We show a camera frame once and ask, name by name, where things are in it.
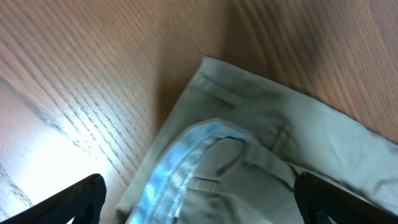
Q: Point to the khaki green shorts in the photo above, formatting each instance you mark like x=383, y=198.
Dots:
x=234, y=144

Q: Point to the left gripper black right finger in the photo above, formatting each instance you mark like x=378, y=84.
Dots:
x=321, y=202

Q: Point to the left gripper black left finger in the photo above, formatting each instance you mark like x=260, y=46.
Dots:
x=80, y=203

